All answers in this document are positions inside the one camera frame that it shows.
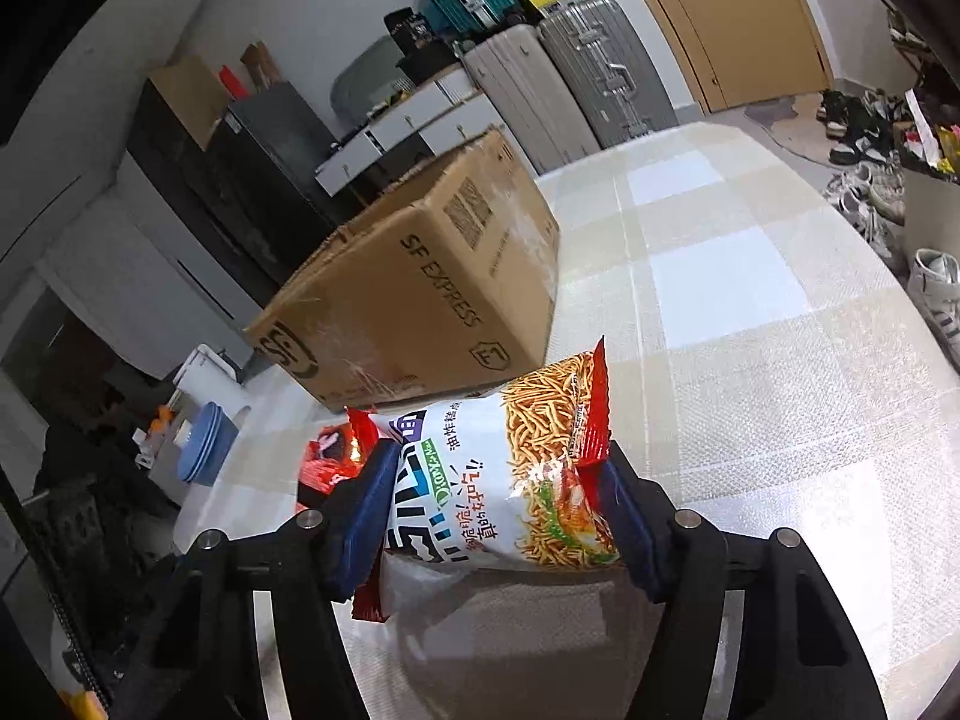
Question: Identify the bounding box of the wooden shoe rack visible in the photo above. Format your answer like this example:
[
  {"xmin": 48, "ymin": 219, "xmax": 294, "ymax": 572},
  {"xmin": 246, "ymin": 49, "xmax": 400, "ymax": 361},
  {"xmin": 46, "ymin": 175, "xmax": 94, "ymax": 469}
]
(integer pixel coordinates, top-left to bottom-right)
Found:
[{"xmin": 885, "ymin": 7, "xmax": 960, "ymax": 181}]

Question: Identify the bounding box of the large brown cardboard box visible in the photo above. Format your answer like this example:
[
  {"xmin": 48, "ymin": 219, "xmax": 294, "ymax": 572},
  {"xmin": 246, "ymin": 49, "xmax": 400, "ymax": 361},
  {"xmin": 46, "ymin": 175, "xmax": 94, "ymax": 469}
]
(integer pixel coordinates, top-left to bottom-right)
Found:
[{"xmin": 244, "ymin": 127, "xmax": 562, "ymax": 413}]

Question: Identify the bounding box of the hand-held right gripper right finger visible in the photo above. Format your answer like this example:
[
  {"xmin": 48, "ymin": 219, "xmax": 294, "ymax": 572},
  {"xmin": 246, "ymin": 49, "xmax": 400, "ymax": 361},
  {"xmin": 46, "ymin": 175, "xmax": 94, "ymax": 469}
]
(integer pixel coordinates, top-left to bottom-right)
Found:
[{"xmin": 596, "ymin": 446, "xmax": 890, "ymax": 720}]

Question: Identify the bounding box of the dark tall cabinet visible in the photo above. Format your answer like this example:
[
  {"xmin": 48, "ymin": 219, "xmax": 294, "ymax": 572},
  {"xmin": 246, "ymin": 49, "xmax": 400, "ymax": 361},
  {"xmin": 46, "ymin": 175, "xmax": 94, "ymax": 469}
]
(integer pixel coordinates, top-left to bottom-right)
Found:
[{"xmin": 124, "ymin": 79, "xmax": 361, "ymax": 293}]

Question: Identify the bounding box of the pile of snack packets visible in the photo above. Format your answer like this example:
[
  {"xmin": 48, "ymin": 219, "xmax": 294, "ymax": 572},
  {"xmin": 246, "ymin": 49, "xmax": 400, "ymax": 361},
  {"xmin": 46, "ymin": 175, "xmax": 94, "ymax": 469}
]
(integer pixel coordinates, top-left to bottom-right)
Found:
[{"xmin": 298, "ymin": 420, "xmax": 376, "ymax": 496}]

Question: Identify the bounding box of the white desk with drawers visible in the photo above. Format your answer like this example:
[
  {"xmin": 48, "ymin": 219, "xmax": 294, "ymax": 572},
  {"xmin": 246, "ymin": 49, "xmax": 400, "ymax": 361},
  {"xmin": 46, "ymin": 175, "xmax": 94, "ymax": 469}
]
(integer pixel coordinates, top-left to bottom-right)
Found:
[{"xmin": 313, "ymin": 64, "xmax": 511, "ymax": 200}]

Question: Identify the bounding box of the heap of dark shoes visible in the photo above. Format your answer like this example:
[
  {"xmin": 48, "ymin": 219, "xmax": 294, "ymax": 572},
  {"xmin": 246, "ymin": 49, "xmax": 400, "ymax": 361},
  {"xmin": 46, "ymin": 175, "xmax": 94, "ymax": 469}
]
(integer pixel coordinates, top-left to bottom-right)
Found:
[{"xmin": 814, "ymin": 86, "xmax": 912, "ymax": 166}]

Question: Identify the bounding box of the stack of blue basins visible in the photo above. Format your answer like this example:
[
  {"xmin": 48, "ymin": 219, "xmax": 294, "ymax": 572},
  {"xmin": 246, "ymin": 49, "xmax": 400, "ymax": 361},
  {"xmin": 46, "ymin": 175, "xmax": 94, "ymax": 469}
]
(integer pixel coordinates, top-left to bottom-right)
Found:
[{"xmin": 176, "ymin": 403, "xmax": 241, "ymax": 487}]

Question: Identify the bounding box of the white ribbed suitcase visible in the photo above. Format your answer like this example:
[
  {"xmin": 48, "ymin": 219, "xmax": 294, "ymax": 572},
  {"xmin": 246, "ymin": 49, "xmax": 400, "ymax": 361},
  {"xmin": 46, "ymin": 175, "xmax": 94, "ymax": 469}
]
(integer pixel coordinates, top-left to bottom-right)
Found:
[{"xmin": 461, "ymin": 24, "xmax": 601, "ymax": 175}]

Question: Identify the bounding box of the white noodle snack packet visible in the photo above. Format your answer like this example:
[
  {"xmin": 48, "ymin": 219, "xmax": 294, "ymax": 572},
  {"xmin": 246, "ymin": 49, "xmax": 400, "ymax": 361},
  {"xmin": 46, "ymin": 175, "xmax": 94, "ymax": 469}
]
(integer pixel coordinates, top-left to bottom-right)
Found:
[{"xmin": 345, "ymin": 336, "xmax": 623, "ymax": 623}]

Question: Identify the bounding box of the white plastic container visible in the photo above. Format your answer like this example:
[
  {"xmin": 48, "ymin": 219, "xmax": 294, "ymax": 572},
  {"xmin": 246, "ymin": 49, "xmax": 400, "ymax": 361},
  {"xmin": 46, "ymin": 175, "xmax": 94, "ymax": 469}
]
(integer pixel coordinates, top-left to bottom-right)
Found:
[{"xmin": 174, "ymin": 345, "xmax": 252, "ymax": 421}]

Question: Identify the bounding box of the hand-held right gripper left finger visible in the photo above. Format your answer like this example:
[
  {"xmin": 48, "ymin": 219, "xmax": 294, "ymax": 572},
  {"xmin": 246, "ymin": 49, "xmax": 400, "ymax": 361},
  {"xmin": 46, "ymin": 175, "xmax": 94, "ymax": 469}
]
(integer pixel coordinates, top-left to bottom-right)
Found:
[{"xmin": 112, "ymin": 439, "xmax": 402, "ymax": 720}]

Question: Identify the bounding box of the black bag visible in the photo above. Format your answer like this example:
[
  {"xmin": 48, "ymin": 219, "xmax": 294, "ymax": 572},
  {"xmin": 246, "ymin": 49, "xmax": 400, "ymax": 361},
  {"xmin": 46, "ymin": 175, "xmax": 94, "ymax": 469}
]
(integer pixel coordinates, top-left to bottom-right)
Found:
[{"xmin": 382, "ymin": 6, "xmax": 458, "ymax": 80}]

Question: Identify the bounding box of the white sneaker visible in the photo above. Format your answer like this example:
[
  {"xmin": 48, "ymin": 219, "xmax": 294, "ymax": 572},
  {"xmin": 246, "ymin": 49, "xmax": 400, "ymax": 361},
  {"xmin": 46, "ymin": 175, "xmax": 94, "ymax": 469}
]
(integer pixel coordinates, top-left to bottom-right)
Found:
[{"xmin": 906, "ymin": 247, "xmax": 960, "ymax": 372}]

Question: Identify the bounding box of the silver ribbed suitcase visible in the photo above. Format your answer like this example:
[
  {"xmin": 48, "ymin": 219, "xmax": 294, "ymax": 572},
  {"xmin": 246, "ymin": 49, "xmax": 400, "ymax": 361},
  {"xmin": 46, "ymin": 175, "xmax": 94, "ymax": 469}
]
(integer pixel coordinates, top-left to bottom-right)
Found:
[{"xmin": 538, "ymin": 0, "xmax": 680, "ymax": 151}]

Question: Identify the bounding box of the wooden door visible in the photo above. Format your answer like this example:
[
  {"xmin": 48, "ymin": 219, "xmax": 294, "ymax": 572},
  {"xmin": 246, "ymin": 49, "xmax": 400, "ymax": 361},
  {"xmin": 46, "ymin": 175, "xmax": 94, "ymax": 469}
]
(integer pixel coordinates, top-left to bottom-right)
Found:
[{"xmin": 604, "ymin": 0, "xmax": 835, "ymax": 112}]

